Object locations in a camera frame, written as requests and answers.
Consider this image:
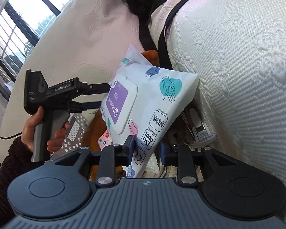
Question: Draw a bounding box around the white wet wipes pack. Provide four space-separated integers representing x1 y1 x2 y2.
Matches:
101 45 199 178

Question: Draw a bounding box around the dark knitted sleeve forearm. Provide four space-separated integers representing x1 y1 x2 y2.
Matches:
0 137 35 227

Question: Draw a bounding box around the person's left hand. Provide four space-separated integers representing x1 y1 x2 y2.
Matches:
20 106 72 154

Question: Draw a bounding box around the white perforated plastic basket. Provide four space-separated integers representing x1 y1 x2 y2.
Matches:
51 113 88 161

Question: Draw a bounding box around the pink orange snack bag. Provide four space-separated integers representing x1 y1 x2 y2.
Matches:
97 130 113 150

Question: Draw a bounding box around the brown plush toy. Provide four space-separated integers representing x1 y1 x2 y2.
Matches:
82 50 160 181

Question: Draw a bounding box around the black white hang tag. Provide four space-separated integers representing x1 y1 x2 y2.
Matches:
181 107 217 146

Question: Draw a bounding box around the cream textured cushion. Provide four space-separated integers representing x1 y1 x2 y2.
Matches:
0 0 146 172

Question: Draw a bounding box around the black power cable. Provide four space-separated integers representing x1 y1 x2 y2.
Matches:
0 132 23 141

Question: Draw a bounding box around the black window frame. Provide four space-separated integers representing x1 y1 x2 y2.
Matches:
0 0 70 100

